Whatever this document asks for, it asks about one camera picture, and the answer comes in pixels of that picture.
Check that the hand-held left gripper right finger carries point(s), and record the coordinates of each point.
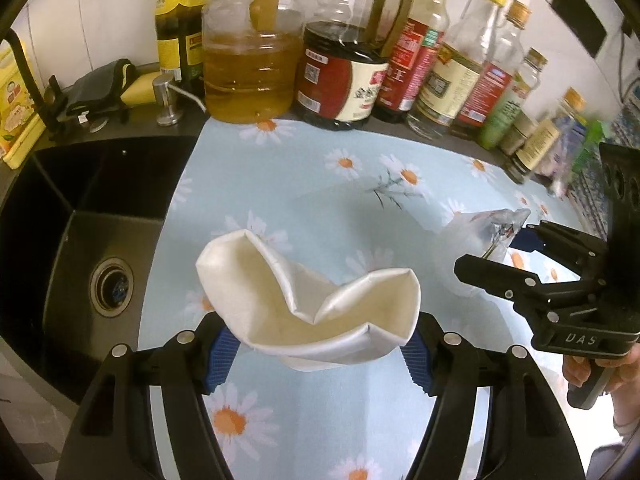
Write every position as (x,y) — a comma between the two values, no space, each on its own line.
(415,365)

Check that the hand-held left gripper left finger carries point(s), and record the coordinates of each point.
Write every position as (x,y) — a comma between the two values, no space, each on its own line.
(222,360)

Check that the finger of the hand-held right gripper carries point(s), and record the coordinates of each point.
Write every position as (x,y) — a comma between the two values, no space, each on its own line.
(565,242)
(495,277)

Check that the clear plastic wrapper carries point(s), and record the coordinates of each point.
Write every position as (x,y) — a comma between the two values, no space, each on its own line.
(465,240)

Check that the crushed white paper cup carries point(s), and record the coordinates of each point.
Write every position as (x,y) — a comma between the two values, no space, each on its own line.
(280,310)

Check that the person's right forearm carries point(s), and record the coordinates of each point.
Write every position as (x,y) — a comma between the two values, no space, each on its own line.
(627,417)

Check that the person's right hand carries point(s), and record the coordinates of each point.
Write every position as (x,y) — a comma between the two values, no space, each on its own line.
(622,375)

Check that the clear plastic snack bag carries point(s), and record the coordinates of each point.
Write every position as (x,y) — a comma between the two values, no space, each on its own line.
(565,155)

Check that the blue daisy tablecloth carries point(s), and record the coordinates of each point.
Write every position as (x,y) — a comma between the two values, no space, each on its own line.
(310,410)

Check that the yellow cap bottle beige label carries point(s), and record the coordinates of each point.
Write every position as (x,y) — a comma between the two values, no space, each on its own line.
(542,142)

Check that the green packet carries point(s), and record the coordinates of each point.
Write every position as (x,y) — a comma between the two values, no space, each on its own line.
(595,135)

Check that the small brown jar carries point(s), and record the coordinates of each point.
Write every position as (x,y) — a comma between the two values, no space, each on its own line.
(517,132)

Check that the metal sink drain strainer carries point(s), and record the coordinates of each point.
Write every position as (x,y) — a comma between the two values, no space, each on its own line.
(112,287)

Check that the slim clear bottle yellow cap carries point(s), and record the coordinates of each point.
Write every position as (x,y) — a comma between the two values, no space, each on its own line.
(530,80)

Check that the bottle red and blue label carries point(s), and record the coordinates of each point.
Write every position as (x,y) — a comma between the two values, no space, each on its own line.
(487,85)

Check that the clear bottle beige label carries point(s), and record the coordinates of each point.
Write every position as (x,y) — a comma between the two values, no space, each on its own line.
(445,85)

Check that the black kitchen sink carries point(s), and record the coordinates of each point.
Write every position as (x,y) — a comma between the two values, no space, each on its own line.
(50,240)

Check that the dark bottle red label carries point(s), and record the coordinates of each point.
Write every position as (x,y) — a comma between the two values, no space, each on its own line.
(405,65)

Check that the dark sauce jug red label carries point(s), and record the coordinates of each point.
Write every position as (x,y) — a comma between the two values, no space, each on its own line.
(340,80)

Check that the metal soap dispenser pump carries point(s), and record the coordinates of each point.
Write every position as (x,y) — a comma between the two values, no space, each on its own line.
(165,100)

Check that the yellow sponge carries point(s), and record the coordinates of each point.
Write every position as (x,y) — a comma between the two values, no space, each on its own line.
(140,90)

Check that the clear cooking oil jug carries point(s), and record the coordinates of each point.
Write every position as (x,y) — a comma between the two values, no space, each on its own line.
(247,70)

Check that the green bottle yellow label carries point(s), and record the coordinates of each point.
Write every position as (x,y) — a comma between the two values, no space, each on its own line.
(167,35)
(193,50)

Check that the yellow box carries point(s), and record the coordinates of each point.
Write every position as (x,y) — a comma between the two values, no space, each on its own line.
(17,110)

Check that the black faucet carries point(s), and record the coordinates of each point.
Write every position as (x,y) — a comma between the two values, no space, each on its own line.
(27,72)

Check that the black wall outlet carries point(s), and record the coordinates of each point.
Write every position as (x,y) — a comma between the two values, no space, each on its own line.
(580,15)

